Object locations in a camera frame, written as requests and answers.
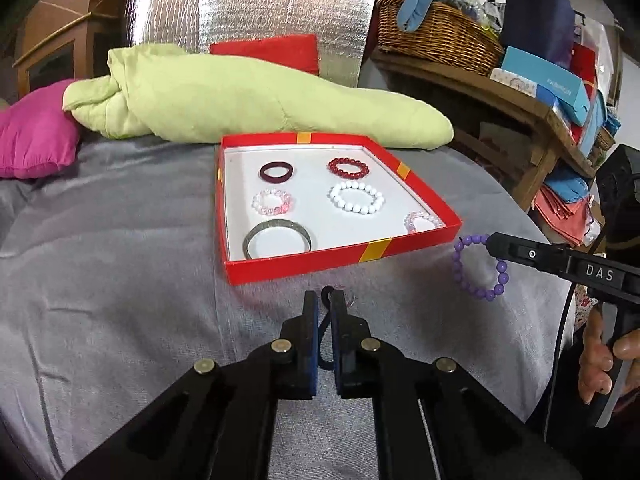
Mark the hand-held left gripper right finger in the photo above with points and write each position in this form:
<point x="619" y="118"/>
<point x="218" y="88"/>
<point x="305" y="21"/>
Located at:
<point x="336" y="350"/>

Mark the wooden cabinet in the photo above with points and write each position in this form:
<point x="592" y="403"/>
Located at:
<point x="55" y="50"/>

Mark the wicker basket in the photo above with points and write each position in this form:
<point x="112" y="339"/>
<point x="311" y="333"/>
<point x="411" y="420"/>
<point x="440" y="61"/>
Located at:
<point x="435" y="35"/>

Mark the navy blue bag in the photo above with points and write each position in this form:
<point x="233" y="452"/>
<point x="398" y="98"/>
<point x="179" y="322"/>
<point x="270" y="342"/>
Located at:
<point x="537" y="20"/>

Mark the wooden bench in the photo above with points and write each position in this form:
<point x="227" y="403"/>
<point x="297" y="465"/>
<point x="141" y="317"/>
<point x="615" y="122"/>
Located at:
<point x="500" y="100"/>

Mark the light blue box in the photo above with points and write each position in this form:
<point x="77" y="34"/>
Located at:
<point x="545" y="77"/>

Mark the red cushion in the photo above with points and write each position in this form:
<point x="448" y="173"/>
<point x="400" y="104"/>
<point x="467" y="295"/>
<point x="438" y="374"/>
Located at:
<point x="270" y="52"/>

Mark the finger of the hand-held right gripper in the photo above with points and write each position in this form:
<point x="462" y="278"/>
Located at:
<point x="530" y="255"/>

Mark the person's right hand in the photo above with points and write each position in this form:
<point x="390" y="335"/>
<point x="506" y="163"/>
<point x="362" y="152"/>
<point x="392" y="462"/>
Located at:
<point x="595" y="370"/>

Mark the blue cloth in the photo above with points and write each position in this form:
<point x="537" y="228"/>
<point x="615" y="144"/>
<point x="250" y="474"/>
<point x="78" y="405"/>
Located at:
<point x="415" y="5"/>

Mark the pile of folded cloths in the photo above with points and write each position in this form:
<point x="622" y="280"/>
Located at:
<point x="565" y="200"/>

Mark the silver metal bangle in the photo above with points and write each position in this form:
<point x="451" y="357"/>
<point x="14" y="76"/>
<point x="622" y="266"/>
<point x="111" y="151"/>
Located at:
<point x="246" y="246"/>

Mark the light green blanket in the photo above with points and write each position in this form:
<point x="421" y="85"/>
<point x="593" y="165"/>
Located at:
<point x="250" y="100"/>

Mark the dark red bangle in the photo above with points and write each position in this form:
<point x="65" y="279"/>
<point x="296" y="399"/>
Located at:
<point x="263" y="174"/>

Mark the magenta pillow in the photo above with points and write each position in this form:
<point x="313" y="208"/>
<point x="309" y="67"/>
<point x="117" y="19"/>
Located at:
<point x="35" y="135"/>

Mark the grey blanket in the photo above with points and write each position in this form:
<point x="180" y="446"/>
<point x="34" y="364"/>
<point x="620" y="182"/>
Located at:
<point x="125" y="260"/>

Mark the red cardboard box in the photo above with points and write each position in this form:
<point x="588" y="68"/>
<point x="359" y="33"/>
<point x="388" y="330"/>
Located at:
<point x="300" y="266"/>

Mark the silver foil sheet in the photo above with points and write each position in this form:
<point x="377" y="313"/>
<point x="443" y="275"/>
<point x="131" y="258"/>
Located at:
<point x="240" y="10"/>

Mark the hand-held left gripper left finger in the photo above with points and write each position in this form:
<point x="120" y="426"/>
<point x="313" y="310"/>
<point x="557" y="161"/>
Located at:
<point x="311" y="350"/>

